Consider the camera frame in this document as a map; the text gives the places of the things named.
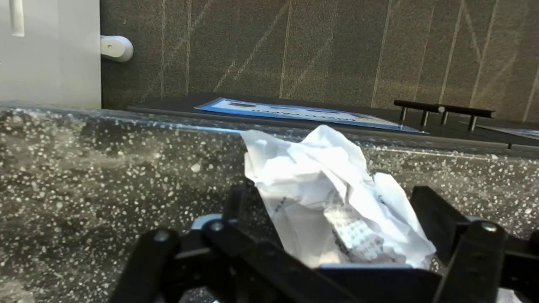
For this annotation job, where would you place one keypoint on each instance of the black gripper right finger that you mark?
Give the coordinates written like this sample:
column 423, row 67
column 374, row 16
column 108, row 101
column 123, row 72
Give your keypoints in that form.
column 476, row 262

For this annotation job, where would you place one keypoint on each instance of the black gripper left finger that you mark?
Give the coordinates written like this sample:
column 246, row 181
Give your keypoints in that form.
column 168, row 262

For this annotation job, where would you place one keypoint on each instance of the white tissue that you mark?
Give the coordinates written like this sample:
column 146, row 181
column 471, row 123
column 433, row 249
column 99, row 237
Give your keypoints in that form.
column 313, row 168

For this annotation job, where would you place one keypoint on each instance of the large white printer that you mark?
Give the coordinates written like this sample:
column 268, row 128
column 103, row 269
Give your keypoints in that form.
column 50, row 55

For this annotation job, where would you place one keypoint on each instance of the white printer foot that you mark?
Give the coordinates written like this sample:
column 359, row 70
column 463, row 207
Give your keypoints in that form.
column 116, row 47

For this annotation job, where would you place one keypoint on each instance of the blue label with up arrow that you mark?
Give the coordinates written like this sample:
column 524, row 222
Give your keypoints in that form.
column 279, row 111

